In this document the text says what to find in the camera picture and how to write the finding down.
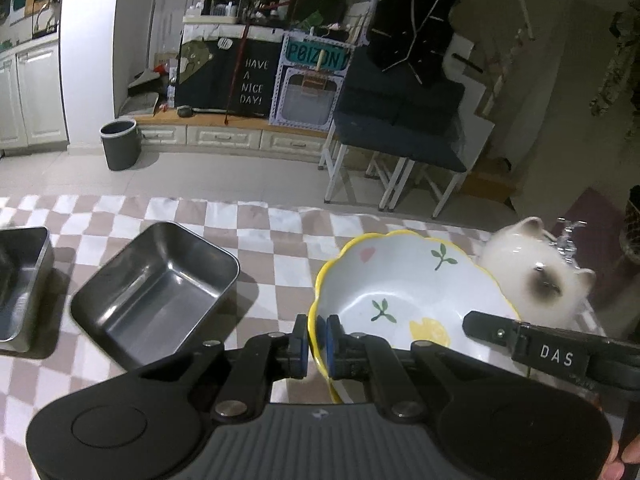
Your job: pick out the dark blue folding chair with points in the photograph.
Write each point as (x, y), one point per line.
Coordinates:
(401, 113)

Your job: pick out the maroon floor mat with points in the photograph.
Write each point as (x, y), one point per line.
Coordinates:
(598, 243)

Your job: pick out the black jacket on chair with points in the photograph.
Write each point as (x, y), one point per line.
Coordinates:
(413, 34)

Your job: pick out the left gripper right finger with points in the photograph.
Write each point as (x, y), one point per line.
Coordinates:
(373, 362)

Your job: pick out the poizon storage box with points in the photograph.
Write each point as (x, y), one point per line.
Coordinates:
(310, 77)

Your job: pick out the floral yellow-rimmed bowl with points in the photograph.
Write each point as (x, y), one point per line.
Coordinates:
(405, 287)

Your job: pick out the checkered tablecloth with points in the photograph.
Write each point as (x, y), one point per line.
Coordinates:
(280, 250)

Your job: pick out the white cat-shaped ceramic cover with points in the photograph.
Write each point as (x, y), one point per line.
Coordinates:
(532, 275)

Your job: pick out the steel rectangular tray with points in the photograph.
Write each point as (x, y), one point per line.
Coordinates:
(26, 263)
(150, 299)

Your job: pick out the silver balloon-dog figurine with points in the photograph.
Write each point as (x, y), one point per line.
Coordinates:
(564, 243)

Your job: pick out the grey waste bin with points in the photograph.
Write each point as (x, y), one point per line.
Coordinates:
(121, 142)

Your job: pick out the black have-a-nice-day cloth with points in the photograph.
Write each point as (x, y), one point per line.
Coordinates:
(228, 68)

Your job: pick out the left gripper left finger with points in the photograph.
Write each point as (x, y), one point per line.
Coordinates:
(264, 360)

